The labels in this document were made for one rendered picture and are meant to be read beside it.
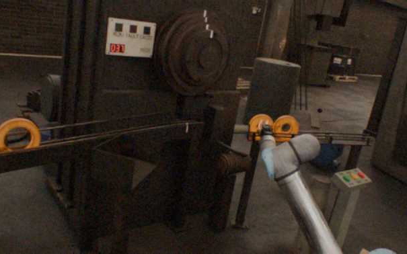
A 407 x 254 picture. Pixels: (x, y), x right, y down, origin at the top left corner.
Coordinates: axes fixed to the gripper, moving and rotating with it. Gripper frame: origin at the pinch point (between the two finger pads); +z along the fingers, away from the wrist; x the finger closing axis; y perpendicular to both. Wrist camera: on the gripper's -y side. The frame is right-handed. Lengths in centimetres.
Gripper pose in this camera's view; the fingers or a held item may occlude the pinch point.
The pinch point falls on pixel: (262, 123)
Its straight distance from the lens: 244.6
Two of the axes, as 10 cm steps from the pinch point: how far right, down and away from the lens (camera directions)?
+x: -9.9, -1.4, -0.7
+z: 0.2, -5.7, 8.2
